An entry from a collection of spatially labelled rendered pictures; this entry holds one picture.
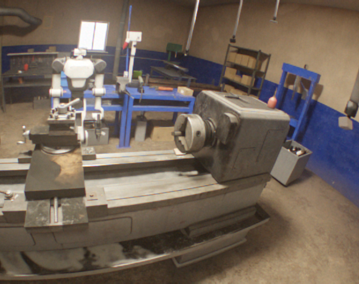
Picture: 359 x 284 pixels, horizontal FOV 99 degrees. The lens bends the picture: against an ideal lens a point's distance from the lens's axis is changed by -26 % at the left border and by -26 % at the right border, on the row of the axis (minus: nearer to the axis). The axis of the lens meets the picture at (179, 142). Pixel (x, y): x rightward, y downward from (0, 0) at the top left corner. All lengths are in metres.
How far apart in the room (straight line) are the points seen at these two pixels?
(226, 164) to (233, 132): 0.22
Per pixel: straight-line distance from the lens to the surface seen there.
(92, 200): 1.06
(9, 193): 1.15
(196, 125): 1.23
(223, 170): 1.33
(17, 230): 1.27
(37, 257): 1.47
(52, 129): 1.32
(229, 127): 1.18
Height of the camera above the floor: 1.61
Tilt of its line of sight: 26 degrees down
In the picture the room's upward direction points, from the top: 12 degrees clockwise
